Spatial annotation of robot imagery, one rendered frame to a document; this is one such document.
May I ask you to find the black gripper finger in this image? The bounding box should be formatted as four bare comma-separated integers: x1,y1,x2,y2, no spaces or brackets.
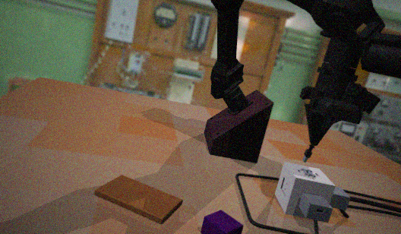
305,103,317,143
309,108,341,146

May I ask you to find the flat orange-brown rectangular slab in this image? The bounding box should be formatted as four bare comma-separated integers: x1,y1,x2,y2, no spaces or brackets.
94,175,183,225

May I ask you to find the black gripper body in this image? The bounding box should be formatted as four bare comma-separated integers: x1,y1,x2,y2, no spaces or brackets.
300,62,363,124

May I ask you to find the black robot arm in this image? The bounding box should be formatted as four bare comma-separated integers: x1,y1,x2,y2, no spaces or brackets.
210,0,401,115

